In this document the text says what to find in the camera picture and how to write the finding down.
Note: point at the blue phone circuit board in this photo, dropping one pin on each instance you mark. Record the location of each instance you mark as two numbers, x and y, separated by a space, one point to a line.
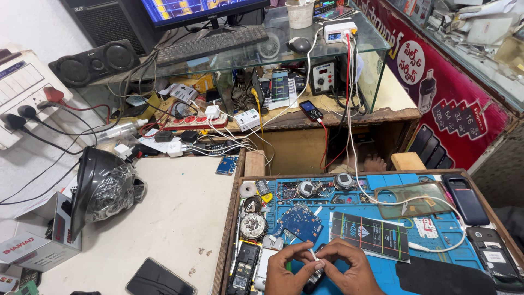
299 223

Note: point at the white tape roll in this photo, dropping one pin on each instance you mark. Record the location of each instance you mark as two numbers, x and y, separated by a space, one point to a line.
248 189

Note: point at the small round black part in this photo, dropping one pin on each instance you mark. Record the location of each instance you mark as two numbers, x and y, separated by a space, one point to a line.
253 204

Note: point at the small white flex strip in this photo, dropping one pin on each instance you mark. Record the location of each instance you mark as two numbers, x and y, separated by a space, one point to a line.
314 255

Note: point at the small white fan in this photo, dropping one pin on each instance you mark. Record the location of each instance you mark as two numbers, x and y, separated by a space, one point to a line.
269 47

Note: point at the black power adapter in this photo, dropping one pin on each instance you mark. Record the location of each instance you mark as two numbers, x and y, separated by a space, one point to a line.
163 136
189 136

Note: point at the white plastic cup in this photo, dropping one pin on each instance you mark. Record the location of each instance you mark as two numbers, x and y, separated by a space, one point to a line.
300 14

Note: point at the red and white power strip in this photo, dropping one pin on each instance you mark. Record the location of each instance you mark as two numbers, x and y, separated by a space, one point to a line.
196 121

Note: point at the white card with red print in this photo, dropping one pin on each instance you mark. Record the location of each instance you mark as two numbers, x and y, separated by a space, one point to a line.
425 227

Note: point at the white charger plug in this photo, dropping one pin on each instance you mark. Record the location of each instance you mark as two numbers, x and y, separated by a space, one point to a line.
212 112

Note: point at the white phone housing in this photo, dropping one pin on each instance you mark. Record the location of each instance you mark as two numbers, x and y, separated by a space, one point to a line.
264 266

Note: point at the dark blue phone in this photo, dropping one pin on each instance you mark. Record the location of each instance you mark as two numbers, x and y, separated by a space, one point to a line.
466 200

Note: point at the small black keypad phone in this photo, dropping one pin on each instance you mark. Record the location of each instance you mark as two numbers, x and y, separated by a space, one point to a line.
314 282

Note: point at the white wall switch panel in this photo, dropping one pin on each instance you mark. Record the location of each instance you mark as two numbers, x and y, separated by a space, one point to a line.
22 88

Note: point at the blue repair mat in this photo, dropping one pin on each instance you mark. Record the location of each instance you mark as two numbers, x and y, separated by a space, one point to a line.
434 246

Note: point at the glass shelf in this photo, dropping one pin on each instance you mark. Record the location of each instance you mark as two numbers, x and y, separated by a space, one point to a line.
368 45

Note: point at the black lamp wrapped in plastic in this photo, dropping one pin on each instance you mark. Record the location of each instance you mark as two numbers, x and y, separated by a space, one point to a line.
104 188

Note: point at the feature phone with lit screen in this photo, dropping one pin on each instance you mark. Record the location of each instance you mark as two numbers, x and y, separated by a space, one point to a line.
310 110

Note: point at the white power supply meter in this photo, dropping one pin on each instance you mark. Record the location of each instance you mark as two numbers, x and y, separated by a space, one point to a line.
339 30

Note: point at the black computer mouse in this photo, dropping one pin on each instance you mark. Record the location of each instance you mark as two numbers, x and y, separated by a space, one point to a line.
299 44

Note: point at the small white box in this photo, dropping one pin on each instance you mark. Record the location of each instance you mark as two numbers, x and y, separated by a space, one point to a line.
247 120

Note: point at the smartphone with lit screen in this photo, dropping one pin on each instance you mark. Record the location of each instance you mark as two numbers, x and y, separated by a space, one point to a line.
280 86

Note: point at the black computer tower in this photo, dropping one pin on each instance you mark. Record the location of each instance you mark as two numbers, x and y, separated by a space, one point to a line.
108 24

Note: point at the clear smoky phone case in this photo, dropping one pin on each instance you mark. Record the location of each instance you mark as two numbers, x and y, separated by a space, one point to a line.
413 200

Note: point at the round metal speaker part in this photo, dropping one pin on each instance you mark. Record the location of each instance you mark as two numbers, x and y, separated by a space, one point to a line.
253 225

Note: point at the glass counter with clutter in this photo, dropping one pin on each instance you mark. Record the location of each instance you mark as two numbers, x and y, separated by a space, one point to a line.
479 37

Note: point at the black smartphone with dark screen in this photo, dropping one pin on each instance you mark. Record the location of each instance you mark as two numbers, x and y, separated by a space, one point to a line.
160 279

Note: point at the black keyboard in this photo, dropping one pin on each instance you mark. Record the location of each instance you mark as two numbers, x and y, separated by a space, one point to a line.
211 45

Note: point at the clear plastic bottle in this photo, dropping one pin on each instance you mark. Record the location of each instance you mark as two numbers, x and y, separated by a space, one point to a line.
120 130

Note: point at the red printed banner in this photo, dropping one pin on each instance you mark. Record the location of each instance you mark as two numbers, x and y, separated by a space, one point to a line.
446 82

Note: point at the person's right hand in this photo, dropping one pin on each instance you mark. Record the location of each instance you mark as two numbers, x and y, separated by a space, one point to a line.
356 272

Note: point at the person's bare foot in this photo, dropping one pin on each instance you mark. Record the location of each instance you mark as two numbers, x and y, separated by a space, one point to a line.
374 164

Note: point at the black speaker bar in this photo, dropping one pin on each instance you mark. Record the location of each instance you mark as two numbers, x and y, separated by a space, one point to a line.
94 62

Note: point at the black open feature phone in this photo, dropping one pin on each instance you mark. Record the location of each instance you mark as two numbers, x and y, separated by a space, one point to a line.
244 268

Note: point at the small yellow plastic piece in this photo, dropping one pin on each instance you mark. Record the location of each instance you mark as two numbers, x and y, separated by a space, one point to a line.
267 197

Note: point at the small blue circuit board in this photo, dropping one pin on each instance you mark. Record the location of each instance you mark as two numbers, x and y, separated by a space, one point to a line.
226 165

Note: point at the person's left hand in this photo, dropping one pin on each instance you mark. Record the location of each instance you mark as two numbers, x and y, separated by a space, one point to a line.
282 272

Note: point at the red plug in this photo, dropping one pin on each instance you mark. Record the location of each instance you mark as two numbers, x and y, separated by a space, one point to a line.
53 94

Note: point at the wooden block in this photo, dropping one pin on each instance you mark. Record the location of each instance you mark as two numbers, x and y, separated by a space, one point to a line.
254 163
407 161

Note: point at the wooden work tray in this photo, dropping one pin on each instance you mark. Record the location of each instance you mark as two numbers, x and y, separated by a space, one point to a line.
231 229

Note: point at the wooden desk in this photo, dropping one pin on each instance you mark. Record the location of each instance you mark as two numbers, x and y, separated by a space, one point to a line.
393 108

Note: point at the black plug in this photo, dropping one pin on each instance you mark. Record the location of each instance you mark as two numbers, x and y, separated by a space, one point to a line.
26 111
13 121

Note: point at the computer monitor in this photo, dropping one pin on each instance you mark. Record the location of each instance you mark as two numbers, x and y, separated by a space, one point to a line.
196 10

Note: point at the white and red cardboard box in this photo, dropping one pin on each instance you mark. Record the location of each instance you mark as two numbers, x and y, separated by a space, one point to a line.
39 246

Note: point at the black screen protector packet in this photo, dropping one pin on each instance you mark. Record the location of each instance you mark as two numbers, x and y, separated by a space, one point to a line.
370 235

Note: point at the black soldering station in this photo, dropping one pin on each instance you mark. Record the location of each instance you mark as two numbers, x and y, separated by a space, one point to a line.
323 77

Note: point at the black phone with open back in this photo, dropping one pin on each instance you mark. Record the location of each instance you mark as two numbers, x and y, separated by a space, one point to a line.
493 256

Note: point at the black cloth pad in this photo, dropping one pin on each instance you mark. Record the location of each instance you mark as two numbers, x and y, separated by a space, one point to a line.
446 278

